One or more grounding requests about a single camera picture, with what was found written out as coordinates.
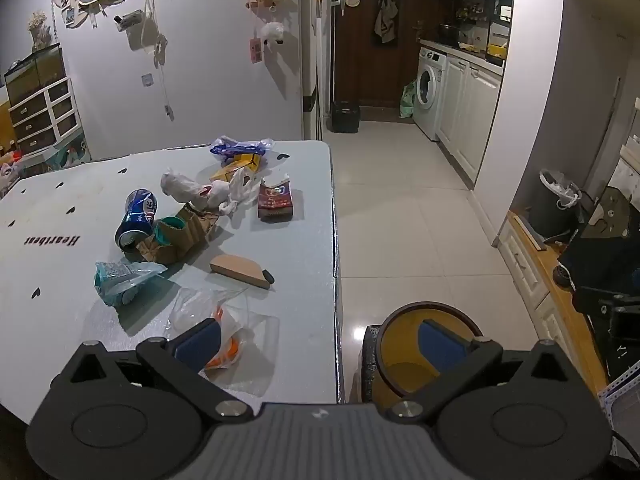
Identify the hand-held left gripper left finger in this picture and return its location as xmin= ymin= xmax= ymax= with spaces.
xmin=50 ymin=317 xmax=256 ymax=421

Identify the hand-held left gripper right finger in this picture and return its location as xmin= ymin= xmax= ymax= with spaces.
xmin=387 ymin=317 xmax=588 ymax=421

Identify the brown rimmed yellow trash bin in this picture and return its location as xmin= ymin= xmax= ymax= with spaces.
xmin=372 ymin=301 xmax=486 ymax=406

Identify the clear plastic bag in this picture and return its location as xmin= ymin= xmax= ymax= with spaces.
xmin=167 ymin=287 xmax=281 ymax=396

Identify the tan wedge-shaped box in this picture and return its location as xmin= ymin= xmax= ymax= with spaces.
xmin=209 ymin=254 xmax=273 ymax=290

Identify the teal round cup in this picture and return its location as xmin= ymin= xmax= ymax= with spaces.
xmin=154 ymin=216 xmax=187 ymax=248

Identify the brown corrugated cardboard piece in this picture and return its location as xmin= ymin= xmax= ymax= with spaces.
xmin=136 ymin=202 xmax=221 ymax=266

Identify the blue soda can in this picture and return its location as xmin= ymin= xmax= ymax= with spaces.
xmin=115 ymin=189 xmax=160 ymax=253

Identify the white tissue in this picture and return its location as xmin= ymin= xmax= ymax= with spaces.
xmin=160 ymin=167 xmax=208 ymax=211

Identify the dark red carton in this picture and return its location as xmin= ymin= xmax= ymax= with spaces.
xmin=257 ymin=172 xmax=294 ymax=222

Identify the white plastic bag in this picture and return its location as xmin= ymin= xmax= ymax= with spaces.
xmin=202 ymin=167 xmax=261 ymax=217

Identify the yellow cardboard box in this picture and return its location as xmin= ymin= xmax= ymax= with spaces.
xmin=210 ymin=154 xmax=262 ymax=183

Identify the blue plastic wrapper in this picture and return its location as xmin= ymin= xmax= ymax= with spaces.
xmin=209 ymin=136 xmax=276 ymax=158

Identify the grey trash can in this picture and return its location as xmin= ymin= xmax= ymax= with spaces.
xmin=528 ymin=169 xmax=583 ymax=241

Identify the dark cloth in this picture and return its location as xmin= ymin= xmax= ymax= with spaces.
xmin=557 ymin=185 xmax=640 ymax=311

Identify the black box under bin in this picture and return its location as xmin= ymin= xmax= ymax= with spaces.
xmin=360 ymin=325 xmax=383 ymax=403

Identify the white perforated rack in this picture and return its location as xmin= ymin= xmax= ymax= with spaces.
xmin=597 ymin=367 xmax=640 ymax=431

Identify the grey printed table mat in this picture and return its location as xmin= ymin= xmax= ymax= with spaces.
xmin=0 ymin=140 xmax=346 ymax=426

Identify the teal storage box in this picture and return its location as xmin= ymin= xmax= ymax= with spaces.
xmin=47 ymin=137 xmax=91 ymax=168

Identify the white washing machine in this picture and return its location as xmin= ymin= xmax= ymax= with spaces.
xmin=413 ymin=46 xmax=448 ymax=142

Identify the green plastic bag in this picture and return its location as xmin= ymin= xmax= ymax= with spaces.
xmin=398 ymin=80 xmax=418 ymax=120

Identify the black floor box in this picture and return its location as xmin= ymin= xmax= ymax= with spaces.
xmin=330 ymin=101 xmax=361 ymax=134

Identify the white drawer unit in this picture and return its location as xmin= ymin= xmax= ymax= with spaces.
xmin=9 ymin=77 xmax=83 ymax=153

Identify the dark brown door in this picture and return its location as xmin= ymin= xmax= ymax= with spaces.
xmin=334 ymin=0 xmax=431 ymax=108

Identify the glass fish tank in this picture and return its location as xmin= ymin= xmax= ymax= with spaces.
xmin=4 ymin=44 xmax=67 ymax=103

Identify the hanging dark apron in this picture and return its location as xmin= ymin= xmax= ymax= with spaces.
xmin=372 ymin=0 xmax=400 ymax=46

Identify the dried flower bunch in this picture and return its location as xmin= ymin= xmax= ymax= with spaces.
xmin=27 ymin=12 xmax=53 ymax=51

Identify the white hanging cord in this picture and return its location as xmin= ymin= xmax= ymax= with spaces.
xmin=142 ymin=0 xmax=176 ymax=121

